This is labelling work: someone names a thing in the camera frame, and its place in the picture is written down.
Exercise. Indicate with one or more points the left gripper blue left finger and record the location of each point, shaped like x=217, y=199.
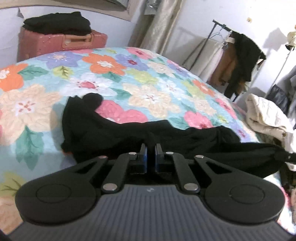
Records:
x=127, y=163

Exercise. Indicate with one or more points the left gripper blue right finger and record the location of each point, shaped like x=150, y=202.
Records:
x=175, y=163

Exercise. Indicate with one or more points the black long-sleeve sweater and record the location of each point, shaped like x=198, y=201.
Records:
x=88, y=135

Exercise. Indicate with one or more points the dark clothes pile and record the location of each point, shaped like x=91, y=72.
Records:
x=283, y=94

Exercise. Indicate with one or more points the folded black clothes on suitcase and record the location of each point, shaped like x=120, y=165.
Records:
x=59, y=23

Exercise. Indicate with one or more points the floral quilted bedspread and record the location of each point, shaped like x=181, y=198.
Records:
x=137, y=85

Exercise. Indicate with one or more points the cream jacket pile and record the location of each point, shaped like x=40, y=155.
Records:
x=265, y=117

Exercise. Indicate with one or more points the beige curtain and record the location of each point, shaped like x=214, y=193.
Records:
x=152, y=32

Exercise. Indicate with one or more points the red suitcase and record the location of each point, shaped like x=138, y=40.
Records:
x=32, y=44

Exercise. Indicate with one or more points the silver quilted window cover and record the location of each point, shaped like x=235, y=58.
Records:
x=125, y=10

